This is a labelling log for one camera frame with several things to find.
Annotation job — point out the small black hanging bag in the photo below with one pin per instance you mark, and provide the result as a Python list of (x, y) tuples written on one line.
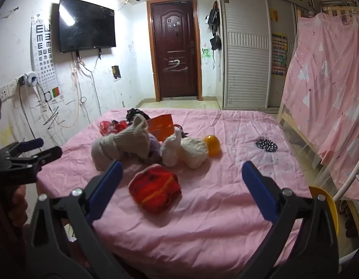
[(216, 43)]

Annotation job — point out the white louvred wardrobe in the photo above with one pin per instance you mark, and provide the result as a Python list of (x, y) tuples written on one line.
[(246, 64)]

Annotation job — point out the wooden bed frame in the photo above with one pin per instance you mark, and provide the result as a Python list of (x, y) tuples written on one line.
[(290, 125)]

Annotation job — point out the eye chart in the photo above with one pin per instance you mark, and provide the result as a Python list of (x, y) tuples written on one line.
[(44, 64)]

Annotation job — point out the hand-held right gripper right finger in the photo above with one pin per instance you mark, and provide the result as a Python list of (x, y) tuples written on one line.
[(259, 191)]

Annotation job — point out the black tangled item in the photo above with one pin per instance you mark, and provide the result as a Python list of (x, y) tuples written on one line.
[(134, 113)]

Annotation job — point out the dark brown door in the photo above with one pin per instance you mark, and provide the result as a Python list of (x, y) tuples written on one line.
[(175, 49)]

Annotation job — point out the white sock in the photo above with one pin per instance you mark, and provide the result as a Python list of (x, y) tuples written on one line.
[(194, 151), (170, 151)]

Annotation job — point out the yellow plastic bin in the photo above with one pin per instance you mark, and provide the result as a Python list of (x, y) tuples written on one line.
[(328, 206)]

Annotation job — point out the colourful grid poster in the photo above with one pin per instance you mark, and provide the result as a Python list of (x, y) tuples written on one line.
[(279, 55)]

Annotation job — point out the white wall socket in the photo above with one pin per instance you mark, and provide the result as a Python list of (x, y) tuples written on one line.
[(7, 89)]

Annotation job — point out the pink bedsheet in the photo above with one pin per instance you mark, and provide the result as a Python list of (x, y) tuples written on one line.
[(197, 223)]

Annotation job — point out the large black hanging bag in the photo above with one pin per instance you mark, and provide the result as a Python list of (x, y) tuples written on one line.
[(214, 14)]

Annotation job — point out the open wall junction box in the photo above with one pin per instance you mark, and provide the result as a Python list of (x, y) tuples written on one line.
[(117, 72)]

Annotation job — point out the purple fuzzy sock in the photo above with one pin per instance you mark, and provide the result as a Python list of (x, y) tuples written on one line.
[(154, 148)]

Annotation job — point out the red knitted cloth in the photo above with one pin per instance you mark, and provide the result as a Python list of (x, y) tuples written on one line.
[(153, 190)]

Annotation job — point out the person's left hand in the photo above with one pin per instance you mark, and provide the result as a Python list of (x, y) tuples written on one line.
[(18, 205)]

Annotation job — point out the white tulle bed skirt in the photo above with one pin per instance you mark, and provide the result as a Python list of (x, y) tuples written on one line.
[(319, 162)]

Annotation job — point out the orange paper box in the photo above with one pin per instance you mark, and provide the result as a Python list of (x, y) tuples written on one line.
[(160, 125)]

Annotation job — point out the yellow sticker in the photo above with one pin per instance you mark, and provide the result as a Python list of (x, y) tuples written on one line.
[(273, 15)]

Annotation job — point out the white metal chair frame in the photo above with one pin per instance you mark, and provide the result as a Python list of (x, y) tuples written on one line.
[(349, 183)]

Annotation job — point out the yellow plastic capsule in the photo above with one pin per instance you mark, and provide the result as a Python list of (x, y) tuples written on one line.
[(212, 145)]

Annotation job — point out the black wall television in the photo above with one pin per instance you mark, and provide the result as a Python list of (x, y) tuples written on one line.
[(86, 24)]

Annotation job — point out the beige knitted sock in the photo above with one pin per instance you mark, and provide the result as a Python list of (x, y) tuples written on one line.
[(124, 144)]

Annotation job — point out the pink printed bed curtain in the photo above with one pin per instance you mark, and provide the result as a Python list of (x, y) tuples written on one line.
[(328, 93)]

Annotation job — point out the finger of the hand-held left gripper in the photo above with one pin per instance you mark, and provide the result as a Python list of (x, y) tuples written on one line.
[(31, 144), (48, 154)]

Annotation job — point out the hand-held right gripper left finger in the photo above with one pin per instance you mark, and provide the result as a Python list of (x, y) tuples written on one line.
[(106, 186)]

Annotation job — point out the red clear plastic wrapper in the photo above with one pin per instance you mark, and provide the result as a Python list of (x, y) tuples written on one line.
[(112, 127)]

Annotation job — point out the white plug-in charger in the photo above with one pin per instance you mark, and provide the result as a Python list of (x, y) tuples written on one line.
[(31, 78)]

